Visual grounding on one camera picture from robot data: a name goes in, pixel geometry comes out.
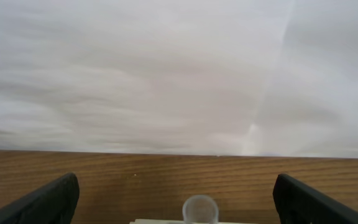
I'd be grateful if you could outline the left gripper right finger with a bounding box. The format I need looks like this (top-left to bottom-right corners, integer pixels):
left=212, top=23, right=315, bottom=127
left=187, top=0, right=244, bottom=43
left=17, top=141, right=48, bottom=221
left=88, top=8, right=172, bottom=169
left=272, top=173, right=358, bottom=224

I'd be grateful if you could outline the white test tube rack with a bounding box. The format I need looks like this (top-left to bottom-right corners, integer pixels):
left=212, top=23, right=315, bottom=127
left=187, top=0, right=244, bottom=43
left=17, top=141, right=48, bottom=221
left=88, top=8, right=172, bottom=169
left=129, top=218, right=260, bottom=224

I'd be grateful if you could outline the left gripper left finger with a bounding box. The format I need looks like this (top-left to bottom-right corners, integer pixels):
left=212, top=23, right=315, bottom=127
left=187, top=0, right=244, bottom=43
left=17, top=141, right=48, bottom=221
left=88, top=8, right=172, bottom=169
left=0, top=172, right=80, bottom=224

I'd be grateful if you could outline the clear test tube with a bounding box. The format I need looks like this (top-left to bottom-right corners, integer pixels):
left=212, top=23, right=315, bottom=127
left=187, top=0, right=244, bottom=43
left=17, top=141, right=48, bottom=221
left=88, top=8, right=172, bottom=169
left=181, top=195, right=219, bottom=224

